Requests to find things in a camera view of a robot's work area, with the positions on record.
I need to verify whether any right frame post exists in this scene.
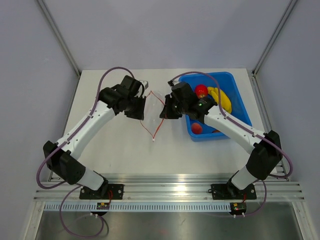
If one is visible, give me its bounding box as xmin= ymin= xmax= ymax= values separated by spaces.
xmin=252 ymin=0 xmax=299 ymax=78

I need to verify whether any aluminium rail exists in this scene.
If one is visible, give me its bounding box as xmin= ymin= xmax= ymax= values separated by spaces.
xmin=33 ymin=174 xmax=305 ymax=202

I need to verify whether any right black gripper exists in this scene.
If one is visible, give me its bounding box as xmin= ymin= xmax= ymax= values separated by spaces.
xmin=160 ymin=94 xmax=188 ymax=120

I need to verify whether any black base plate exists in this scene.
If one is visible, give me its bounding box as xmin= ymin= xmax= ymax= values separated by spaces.
xmin=79 ymin=183 xmax=124 ymax=200
xmin=207 ymin=183 xmax=257 ymax=200

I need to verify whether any yellow banana bunch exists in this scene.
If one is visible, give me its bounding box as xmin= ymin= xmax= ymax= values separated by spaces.
xmin=207 ymin=86 xmax=232 ymax=114

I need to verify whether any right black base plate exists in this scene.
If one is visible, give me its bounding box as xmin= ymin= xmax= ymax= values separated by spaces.
xmin=207 ymin=183 xmax=257 ymax=200

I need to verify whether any left frame post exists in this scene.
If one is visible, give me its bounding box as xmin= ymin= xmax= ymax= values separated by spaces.
xmin=35 ymin=0 xmax=82 ymax=79

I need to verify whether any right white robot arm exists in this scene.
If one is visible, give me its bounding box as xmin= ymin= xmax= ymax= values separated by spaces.
xmin=159 ymin=82 xmax=283 ymax=200

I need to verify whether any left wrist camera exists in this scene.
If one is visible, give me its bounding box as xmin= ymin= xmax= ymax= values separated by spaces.
xmin=140 ymin=80 xmax=149 ymax=89

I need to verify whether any white slotted cable duct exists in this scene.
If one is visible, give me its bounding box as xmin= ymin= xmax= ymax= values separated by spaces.
xmin=44 ymin=202 xmax=231 ymax=213

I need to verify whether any frame post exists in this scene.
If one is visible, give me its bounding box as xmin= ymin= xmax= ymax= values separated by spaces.
xmin=35 ymin=0 xmax=82 ymax=79
xmin=252 ymin=0 xmax=299 ymax=78

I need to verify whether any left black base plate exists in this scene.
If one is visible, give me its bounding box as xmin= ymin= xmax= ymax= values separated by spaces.
xmin=79 ymin=183 xmax=124 ymax=200

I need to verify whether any red apple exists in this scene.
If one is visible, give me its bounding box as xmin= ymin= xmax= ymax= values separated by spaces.
xmin=194 ymin=84 xmax=208 ymax=99

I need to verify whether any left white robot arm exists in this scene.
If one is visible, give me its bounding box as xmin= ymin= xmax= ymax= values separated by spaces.
xmin=43 ymin=75 xmax=149 ymax=199

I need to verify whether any clear zip top bag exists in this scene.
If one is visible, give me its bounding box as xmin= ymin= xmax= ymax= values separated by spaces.
xmin=140 ymin=90 xmax=165 ymax=143

